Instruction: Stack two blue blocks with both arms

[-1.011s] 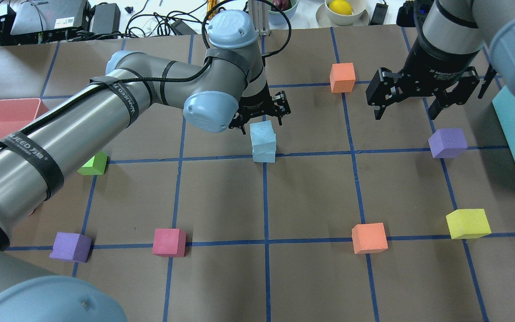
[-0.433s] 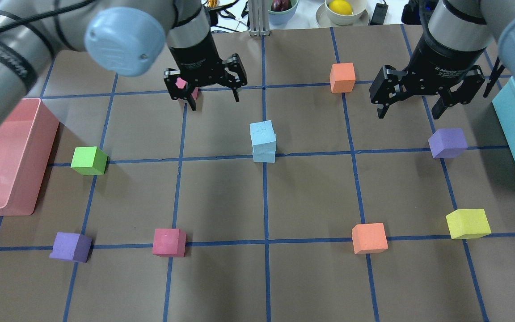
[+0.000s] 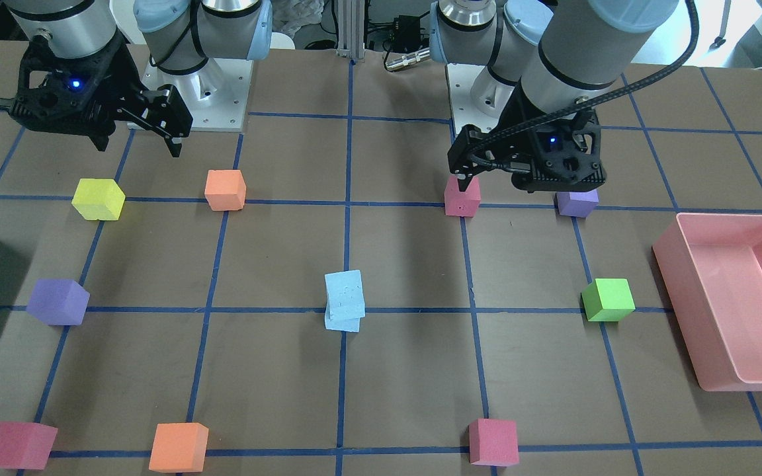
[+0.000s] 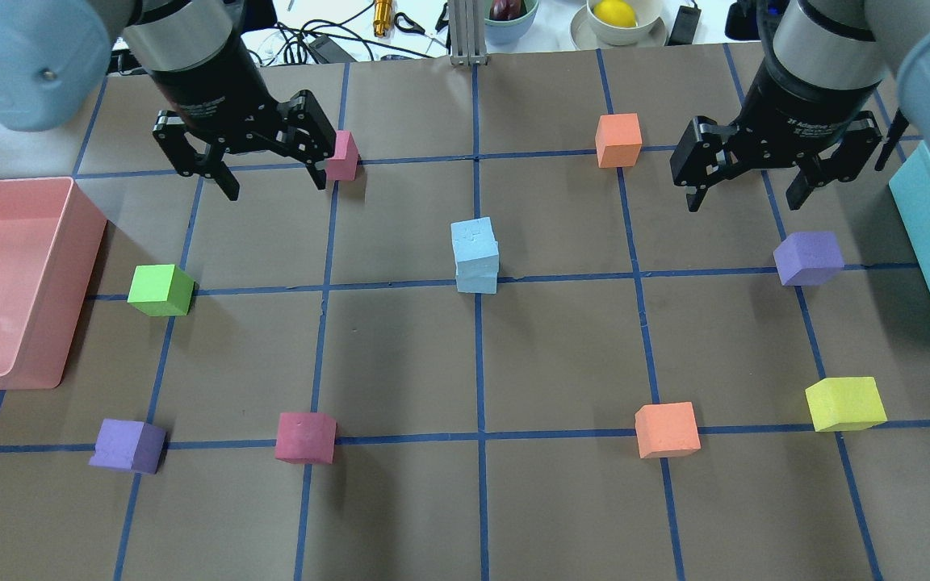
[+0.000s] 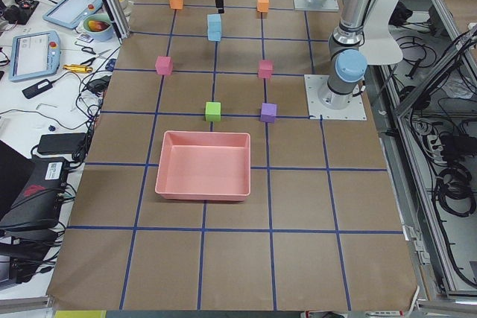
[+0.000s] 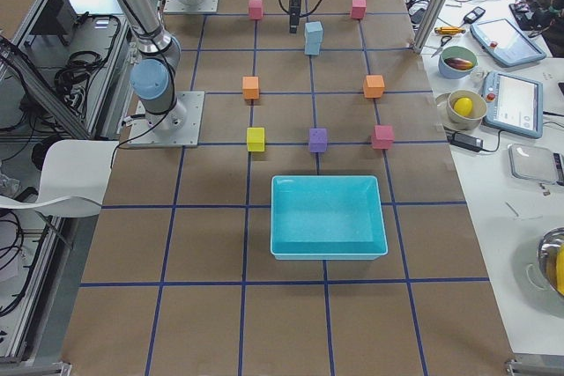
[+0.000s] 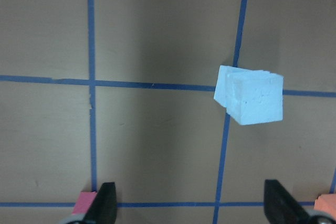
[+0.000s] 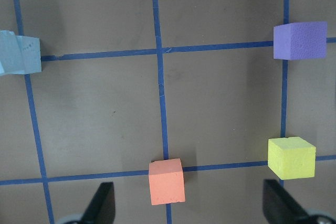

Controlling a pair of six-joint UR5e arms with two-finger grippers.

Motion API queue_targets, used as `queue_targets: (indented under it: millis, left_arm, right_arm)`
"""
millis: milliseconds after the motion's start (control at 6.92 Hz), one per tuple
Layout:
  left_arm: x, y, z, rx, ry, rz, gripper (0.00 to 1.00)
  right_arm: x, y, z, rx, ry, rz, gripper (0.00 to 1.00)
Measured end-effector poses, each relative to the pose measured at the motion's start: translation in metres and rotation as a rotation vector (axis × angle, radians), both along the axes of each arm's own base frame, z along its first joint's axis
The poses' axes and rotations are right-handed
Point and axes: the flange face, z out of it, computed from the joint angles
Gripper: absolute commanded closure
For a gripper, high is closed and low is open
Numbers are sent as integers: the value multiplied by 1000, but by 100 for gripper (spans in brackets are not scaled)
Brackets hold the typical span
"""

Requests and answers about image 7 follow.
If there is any far middle red block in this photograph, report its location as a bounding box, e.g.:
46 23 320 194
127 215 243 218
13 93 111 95
71 191 97 215

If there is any far orange foam block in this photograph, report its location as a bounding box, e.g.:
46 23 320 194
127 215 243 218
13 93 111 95
314 194 335 216

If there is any light blue block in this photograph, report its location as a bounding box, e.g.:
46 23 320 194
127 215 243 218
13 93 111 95
214 65 245 108
226 70 283 125

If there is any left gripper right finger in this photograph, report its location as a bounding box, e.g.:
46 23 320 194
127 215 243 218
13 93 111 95
264 179 335 224

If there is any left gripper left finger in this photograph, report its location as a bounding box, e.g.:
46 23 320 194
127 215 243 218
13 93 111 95
59 182 117 224

